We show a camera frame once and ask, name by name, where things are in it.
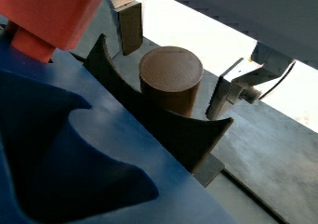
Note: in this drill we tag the blue shape sorter block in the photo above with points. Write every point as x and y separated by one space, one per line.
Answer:
79 162

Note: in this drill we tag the red house-shaped peg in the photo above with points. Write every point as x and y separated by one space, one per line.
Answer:
47 24

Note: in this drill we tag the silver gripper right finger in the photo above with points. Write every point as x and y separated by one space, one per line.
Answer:
236 83

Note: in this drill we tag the brown cylinder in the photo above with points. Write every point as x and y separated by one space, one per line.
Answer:
171 72

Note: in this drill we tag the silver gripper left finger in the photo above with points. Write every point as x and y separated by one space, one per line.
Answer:
128 23

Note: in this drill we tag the black curved holder stand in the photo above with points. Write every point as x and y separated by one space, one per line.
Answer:
188 138

